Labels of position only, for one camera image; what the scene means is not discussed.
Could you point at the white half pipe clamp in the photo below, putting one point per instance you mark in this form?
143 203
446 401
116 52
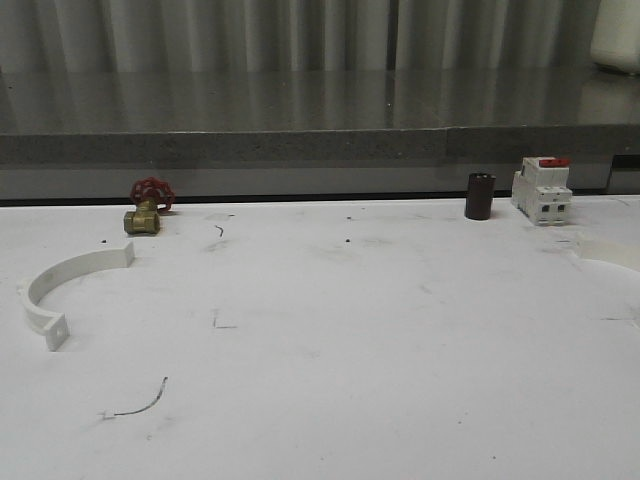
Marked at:
52 325

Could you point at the dark brown cylindrical coupling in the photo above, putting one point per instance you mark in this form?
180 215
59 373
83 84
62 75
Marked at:
480 192

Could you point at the brass valve red handwheel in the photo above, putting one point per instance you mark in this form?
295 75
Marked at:
152 197

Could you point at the grey stone counter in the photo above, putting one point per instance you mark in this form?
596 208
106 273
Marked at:
198 120

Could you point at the white container on counter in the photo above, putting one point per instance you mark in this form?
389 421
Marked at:
615 40

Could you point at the white circuit breaker red switch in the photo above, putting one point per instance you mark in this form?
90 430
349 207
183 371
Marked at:
540 192

